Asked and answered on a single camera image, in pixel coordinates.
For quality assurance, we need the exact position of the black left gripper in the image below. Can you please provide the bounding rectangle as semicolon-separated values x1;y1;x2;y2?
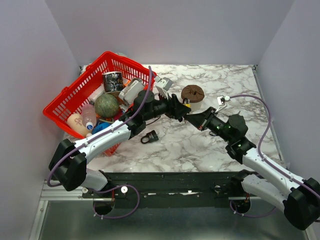
144;90;192;123

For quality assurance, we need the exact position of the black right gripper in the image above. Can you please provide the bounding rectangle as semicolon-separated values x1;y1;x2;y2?
186;105;234;143

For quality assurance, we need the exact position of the yellow Opel padlock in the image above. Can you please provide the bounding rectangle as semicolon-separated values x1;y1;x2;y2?
182;98;191;108

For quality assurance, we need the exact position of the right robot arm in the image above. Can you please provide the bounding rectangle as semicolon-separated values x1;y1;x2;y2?
184;107;320;230

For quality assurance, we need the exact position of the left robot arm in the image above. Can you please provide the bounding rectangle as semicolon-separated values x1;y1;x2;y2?
47;90;191;198

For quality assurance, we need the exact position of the brown wrapped paper roll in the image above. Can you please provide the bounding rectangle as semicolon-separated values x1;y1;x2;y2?
180;84;205;112

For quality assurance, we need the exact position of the black Kaijing padlock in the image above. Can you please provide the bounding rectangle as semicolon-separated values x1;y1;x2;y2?
140;130;159;145

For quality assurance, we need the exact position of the silver grey can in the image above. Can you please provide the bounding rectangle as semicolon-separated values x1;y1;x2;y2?
118;77;145;105

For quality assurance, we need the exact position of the dark printed can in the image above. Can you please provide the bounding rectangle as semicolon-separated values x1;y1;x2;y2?
102;71;124;93

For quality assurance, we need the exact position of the green glitter ball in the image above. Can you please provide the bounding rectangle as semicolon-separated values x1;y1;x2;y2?
94;93;120;118

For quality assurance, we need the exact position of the white small box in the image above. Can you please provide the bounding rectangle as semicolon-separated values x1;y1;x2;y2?
88;84;105;102

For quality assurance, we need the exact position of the blue white bottle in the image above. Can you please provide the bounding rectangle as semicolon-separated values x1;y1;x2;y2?
86;122;111;137

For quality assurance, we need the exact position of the clear plastic bottle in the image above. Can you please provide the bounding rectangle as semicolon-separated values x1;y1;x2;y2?
81;104;97;131

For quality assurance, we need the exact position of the red plastic basket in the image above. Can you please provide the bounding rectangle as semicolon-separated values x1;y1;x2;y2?
42;51;158;157

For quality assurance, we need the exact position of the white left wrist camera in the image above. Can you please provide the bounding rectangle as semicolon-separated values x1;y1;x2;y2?
155;76;173;99

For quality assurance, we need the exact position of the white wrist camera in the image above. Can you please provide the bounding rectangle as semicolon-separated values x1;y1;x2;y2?
215;95;230;113
155;76;173;99

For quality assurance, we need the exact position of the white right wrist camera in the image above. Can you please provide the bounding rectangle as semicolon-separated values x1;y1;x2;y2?
215;95;230;113

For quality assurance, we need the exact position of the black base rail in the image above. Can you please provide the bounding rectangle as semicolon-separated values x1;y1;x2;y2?
82;170;254;213

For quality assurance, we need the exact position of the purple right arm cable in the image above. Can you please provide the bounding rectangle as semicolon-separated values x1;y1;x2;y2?
228;94;320;218

